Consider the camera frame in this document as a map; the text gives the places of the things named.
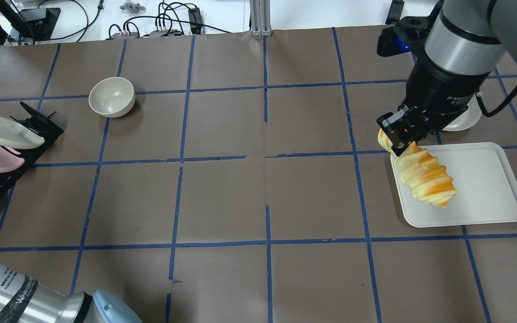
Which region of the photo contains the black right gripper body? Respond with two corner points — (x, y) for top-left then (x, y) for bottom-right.
(399, 61), (489, 135)

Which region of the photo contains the yellow bread loaf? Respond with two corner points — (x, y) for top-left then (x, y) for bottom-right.
(377, 130), (457, 208)

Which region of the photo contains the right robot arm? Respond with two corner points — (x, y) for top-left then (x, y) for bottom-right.
(376, 0), (517, 156)

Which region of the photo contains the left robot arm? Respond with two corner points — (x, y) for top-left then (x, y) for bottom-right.
(0, 264), (141, 323)

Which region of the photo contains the cream plate with lemon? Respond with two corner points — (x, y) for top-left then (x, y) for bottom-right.
(443, 96), (482, 131)

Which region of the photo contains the cream plate in rack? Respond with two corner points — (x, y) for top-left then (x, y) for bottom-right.
(0, 117), (45, 149)

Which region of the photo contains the white rectangular tray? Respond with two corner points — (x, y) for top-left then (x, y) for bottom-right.
(390, 143), (517, 228)

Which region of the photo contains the cream bowl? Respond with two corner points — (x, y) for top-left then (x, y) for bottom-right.
(88, 76), (136, 118)

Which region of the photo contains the black dish rack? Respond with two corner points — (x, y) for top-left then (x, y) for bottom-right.
(0, 101), (64, 197)

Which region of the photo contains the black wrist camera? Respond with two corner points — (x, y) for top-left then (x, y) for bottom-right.
(376, 16), (433, 57)

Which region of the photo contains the aluminium frame post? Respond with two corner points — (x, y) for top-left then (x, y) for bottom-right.
(250, 0), (272, 37)

